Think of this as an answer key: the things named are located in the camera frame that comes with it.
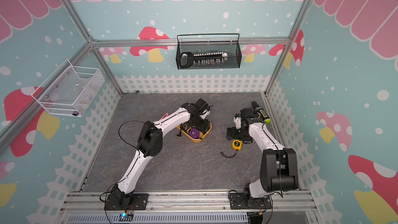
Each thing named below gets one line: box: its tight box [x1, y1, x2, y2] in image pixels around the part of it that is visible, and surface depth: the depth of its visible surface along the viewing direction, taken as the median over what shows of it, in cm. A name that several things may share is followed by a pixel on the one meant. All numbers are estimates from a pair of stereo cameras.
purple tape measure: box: [188, 128, 200, 139], surface depth 99 cm
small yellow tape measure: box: [220, 139, 244, 159], surface depth 93 cm
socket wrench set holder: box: [179, 51, 229, 69], surface depth 91 cm
